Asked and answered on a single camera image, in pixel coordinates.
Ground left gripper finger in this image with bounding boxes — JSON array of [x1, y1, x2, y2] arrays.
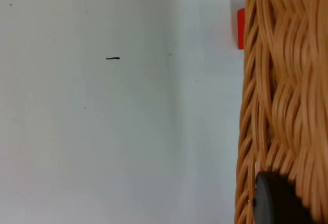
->
[[253, 171, 316, 224]]

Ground pale brown wicker basket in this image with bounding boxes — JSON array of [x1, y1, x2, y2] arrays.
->
[[234, 0, 328, 224]]

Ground red cylinder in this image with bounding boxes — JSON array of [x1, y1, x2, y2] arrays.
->
[[237, 8, 246, 50]]

